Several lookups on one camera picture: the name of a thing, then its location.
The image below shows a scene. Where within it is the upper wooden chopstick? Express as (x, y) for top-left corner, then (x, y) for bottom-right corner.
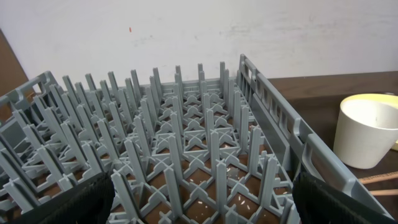
(358, 171), (398, 184)

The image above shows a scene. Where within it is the grey plastic dish rack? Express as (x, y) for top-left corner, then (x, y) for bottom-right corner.
(1, 55), (393, 223)

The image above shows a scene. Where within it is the wooden chopstick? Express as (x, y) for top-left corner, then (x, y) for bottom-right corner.
(370, 189), (398, 196)
(358, 171), (398, 184)

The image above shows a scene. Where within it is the yellow round plate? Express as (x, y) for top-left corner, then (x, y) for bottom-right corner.
(341, 93), (398, 152)

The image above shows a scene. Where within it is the white plastic cup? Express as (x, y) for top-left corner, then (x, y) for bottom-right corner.
(333, 100), (397, 169)

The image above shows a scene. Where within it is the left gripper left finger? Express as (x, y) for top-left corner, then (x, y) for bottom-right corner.
(12, 172), (115, 224)

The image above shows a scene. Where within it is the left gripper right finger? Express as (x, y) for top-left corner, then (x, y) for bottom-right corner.
(292, 172), (397, 224)

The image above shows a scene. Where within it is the lower wooden chopstick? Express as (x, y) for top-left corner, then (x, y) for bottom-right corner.
(370, 189), (398, 196)

